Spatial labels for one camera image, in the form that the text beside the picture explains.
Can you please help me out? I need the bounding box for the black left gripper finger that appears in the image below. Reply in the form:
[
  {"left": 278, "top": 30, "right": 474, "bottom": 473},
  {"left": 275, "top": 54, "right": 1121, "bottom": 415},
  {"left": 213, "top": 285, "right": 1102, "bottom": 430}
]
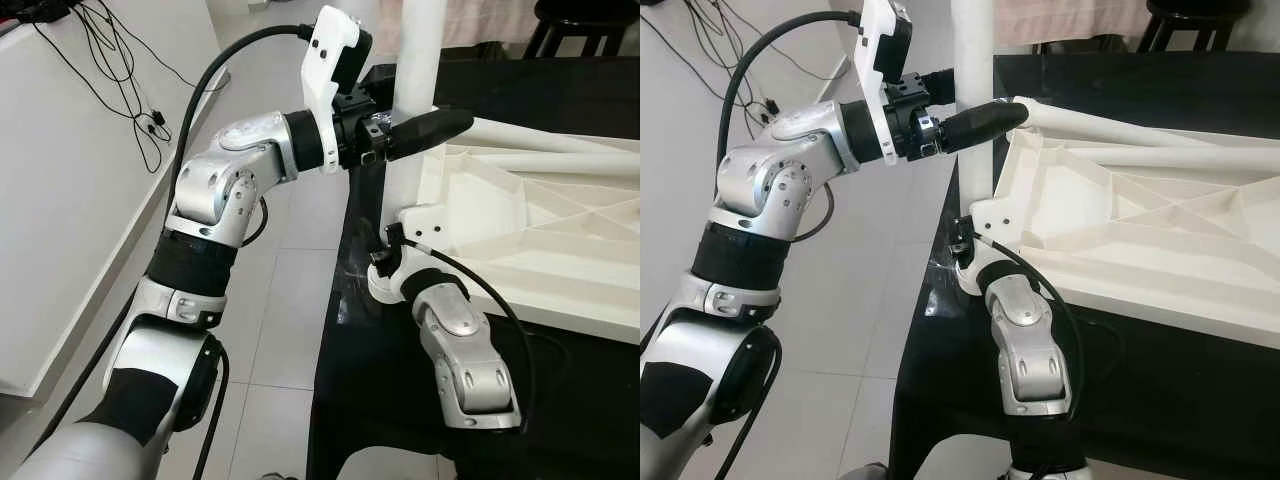
[
  {"left": 940, "top": 100, "right": 1031, "bottom": 154},
  {"left": 918, "top": 68, "right": 958, "bottom": 103},
  {"left": 385, "top": 107, "right": 476, "bottom": 163},
  {"left": 365, "top": 62, "right": 401, "bottom": 101}
]

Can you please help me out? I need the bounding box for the white plastic table leg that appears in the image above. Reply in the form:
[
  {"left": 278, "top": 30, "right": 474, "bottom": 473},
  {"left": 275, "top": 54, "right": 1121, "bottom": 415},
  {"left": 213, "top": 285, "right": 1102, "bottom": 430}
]
[
  {"left": 385, "top": 0, "right": 448, "bottom": 226},
  {"left": 1085, "top": 143, "right": 1280, "bottom": 173},
  {"left": 500, "top": 145, "right": 640, "bottom": 173},
  {"left": 948, "top": 0, "right": 996, "bottom": 216},
  {"left": 1010, "top": 95, "right": 1280, "bottom": 153},
  {"left": 465, "top": 115, "right": 640, "bottom": 156}
]

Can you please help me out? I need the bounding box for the beige table cover cloth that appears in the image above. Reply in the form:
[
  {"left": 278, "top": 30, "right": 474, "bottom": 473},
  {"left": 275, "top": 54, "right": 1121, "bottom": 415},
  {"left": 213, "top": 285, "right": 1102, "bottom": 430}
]
[
  {"left": 375, "top": 0, "right": 546, "bottom": 51},
  {"left": 995, "top": 0, "right": 1156, "bottom": 46}
]

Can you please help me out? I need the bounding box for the black tablecloth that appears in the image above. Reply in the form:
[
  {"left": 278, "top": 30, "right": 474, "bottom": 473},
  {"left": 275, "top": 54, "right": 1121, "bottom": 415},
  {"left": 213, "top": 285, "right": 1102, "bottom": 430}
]
[
  {"left": 885, "top": 52, "right": 1280, "bottom": 480},
  {"left": 305, "top": 55, "right": 640, "bottom": 480}
]

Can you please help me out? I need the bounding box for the white plastic table top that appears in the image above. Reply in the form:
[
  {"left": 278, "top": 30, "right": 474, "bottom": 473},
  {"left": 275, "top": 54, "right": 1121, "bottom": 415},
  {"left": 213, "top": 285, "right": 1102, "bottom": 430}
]
[
  {"left": 368, "top": 115, "right": 640, "bottom": 346},
  {"left": 950, "top": 95, "right": 1280, "bottom": 351}
]

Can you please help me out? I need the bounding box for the black round stool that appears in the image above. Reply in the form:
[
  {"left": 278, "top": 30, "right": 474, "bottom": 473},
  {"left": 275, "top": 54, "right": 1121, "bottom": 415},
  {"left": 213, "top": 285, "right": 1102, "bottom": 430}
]
[
  {"left": 1140, "top": 0, "right": 1251, "bottom": 53},
  {"left": 525, "top": 0, "right": 626, "bottom": 59}
]

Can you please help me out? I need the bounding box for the black router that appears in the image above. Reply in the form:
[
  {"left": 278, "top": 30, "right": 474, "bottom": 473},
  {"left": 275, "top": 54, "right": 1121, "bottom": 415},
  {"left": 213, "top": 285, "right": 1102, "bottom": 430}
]
[{"left": 0, "top": 0, "right": 76, "bottom": 26}]

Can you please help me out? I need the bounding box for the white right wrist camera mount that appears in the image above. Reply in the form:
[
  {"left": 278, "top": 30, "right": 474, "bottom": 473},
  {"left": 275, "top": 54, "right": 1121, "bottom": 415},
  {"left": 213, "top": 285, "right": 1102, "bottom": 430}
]
[
  {"left": 385, "top": 205, "right": 456, "bottom": 266},
  {"left": 968, "top": 195, "right": 1023, "bottom": 253}
]

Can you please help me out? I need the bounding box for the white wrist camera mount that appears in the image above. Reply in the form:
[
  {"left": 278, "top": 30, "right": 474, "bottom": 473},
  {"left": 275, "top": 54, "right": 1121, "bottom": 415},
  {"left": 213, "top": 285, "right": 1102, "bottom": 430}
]
[
  {"left": 385, "top": 205, "right": 456, "bottom": 266},
  {"left": 968, "top": 195, "right": 1023, "bottom": 253},
  {"left": 300, "top": 5, "right": 376, "bottom": 176},
  {"left": 855, "top": 0, "right": 916, "bottom": 166}
]

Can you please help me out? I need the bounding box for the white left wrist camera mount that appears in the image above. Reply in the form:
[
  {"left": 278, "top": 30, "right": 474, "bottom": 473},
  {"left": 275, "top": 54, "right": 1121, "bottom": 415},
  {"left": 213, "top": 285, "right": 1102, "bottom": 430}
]
[
  {"left": 300, "top": 5, "right": 376, "bottom": 176},
  {"left": 855, "top": 0, "right": 916, "bottom": 166}
]

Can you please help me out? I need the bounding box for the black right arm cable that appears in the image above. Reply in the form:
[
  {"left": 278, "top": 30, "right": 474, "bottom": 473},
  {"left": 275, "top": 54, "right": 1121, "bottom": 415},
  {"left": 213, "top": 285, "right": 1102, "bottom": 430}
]
[
  {"left": 960, "top": 228, "right": 1086, "bottom": 441},
  {"left": 385, "top": 228, "right": 536, "bottom": 431}
]

